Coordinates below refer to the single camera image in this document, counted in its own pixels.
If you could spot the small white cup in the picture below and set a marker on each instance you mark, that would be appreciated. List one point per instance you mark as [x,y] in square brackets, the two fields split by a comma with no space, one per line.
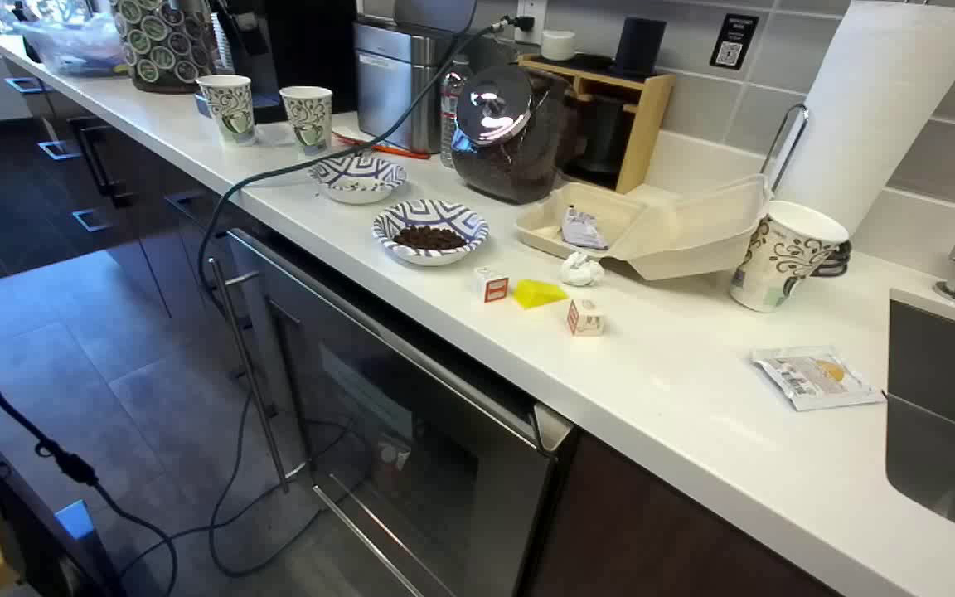
[558,46]

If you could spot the wall socket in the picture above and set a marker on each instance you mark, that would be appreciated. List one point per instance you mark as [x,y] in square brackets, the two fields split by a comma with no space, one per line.
[532,23]

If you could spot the paper towel roll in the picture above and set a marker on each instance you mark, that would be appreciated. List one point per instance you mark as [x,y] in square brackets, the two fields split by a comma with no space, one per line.
[867,108]

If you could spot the yellow wedge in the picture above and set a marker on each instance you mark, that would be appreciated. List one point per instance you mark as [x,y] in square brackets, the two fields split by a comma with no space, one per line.
[537,294]

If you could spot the open beige takeout container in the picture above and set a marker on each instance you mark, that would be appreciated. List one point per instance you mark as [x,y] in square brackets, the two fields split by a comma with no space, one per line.
[693,232]

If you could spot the white sachet with orange print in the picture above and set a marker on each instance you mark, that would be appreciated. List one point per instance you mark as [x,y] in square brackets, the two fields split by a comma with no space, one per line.
[813,377]

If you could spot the black coffee machine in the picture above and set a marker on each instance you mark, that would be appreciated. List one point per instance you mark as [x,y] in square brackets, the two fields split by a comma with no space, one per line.
[303,50]

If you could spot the empty blue patterned bowl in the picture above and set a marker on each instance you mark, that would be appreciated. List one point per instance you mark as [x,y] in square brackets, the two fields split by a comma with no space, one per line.
[336,176]

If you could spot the crumpled white paper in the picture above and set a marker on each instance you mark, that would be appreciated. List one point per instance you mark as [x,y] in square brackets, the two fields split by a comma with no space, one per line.
[582,269]

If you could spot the black sign with code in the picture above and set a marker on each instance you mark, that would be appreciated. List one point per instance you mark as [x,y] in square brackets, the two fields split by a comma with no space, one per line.
[734,41]

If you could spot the clear water bottle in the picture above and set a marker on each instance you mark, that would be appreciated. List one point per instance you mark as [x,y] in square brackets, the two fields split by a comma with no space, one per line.
[449,108]

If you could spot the glass jar of coffee beans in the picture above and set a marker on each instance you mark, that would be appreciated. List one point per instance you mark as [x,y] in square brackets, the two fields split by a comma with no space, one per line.
[519,166]

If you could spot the small white red creamer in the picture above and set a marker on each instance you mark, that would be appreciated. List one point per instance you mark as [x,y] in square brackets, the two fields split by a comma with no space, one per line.
[585,318]
[492,286]

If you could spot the wooden rack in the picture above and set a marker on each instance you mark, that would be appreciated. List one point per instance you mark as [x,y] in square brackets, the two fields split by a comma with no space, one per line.
[650,124]

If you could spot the orange stir stick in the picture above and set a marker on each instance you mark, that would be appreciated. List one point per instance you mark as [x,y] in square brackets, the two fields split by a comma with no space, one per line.
[386,149]

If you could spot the heap of coffee beans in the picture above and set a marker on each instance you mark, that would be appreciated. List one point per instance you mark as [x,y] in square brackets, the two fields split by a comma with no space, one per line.
[429,238]

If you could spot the stainless steel appliance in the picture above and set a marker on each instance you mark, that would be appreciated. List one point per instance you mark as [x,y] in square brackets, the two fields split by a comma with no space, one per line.
[386,83]

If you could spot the white and purple packet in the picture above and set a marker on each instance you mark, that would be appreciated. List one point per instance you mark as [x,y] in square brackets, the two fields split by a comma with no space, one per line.
[584,230]

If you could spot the blue patterned bowl with coffee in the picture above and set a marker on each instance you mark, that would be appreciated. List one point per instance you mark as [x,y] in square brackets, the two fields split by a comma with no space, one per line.
[399,217]

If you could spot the large patterned paper cup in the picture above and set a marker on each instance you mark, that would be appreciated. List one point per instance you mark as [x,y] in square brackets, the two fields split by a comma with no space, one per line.
[776,257]

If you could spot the undercounter fridge door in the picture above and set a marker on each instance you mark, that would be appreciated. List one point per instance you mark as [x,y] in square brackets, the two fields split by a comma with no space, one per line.
[444,464]

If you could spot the stack of paper cups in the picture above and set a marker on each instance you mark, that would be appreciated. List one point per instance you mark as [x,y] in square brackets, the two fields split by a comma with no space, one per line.
[161,46]

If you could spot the steel sink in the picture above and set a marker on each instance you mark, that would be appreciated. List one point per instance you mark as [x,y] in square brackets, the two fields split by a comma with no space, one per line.
[942,414]

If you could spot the clear plastic container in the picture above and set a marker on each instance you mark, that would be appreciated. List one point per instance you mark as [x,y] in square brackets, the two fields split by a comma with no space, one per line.
[71,46]

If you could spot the chrome jar lid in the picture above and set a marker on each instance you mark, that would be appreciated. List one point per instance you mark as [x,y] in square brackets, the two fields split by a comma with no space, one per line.
[492,106]

